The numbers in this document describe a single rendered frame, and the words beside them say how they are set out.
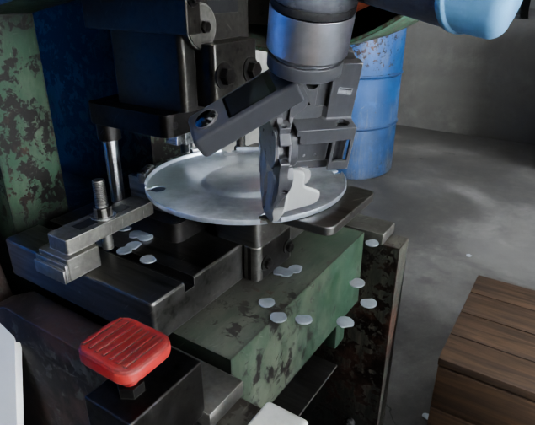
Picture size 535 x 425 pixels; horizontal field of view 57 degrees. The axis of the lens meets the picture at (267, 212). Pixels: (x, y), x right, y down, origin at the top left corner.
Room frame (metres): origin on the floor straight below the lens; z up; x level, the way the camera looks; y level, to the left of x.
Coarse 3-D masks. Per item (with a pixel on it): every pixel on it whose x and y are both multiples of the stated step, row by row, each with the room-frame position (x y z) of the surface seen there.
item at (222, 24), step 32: (224, 0) 0.72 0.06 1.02; (128, 32) 0.69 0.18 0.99; (224, 32) 0.71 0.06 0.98; (128, 64) 0.69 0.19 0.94; (160, 64) 0.66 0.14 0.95; (192, 64) 0.66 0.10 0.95; (224, 64) 0.66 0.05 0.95; (256, 64) 0.70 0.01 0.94; (128, 96) 0.70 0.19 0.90; (160, 96) 0.66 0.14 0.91; (192, 96) 0.65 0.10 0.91
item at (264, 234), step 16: (352, 192) 0.64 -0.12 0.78; (368, 192) 0.64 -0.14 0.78; (336, 208) 0.58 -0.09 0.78; (352, 208) 0.58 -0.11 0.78; (272, 224) 0.64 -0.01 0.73; (288, 224) 0.56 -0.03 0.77; (304, 224) 0.55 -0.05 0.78; (320, 224) 0.54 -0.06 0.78; (336, 224) 0.54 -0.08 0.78; (240, 240) 0.62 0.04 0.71; (256, 240) 0.61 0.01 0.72; (272, 240) 0.64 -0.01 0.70; (288, 240) 0.67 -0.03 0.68; (256, 256) 0.61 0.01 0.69; (272, 256) 0.64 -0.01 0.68; (288, 256) 0.68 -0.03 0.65; (256, 272) 0.61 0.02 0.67
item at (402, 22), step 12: (372, 12) 1.08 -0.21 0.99; (384, 12) 1.06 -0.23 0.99; (252, 24) 1.19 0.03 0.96; (264, 24) 1.22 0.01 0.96; (360, 24) 1.09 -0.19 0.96; (372, 24) 1.08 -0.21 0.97; (384, 24) 0.88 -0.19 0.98; (396, 24) 0.91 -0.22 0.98; (408, 24) 1.00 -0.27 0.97; (252, 36) 1.09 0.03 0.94; (264, 36) 1.11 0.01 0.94; (360, 36) 0.90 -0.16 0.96; (372, 36) 0.94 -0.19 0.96; (264, 48) 1.01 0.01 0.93
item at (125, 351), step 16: (128, 320) 0.38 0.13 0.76; (96, 336) 0.35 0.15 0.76; (112, 336) 0.35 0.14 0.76; (128, 336) 0.35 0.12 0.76; (144, 336) 0.35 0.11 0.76; (160, 336) 0.35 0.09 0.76; (80, 352) 0.34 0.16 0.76; (96, 352) 0.33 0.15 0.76; (112, 352) 0.33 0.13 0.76; (128, 352) 0.33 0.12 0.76; (144, 352) 0.33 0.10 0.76; (160, 352) 0.34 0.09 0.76; (96, 368) 0.32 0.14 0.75; (112, 368) 0.32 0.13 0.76; (128, 368) 0.31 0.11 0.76; (144, 368) 0.32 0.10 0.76; (128, 384) 0.31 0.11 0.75
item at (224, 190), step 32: (192, 160) 0.77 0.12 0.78; (224, 160) 0.77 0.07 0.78; (256, 160) 0.77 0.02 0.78; (160, 192) 0.63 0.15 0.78; (192, 192) 0.63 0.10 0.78; (224, 192) 0.62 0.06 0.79; (256, 192) 0.62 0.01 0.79; (320, 192) 0.63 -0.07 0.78; (224, 224) 0.54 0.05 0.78; (256, 224) 0.54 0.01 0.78
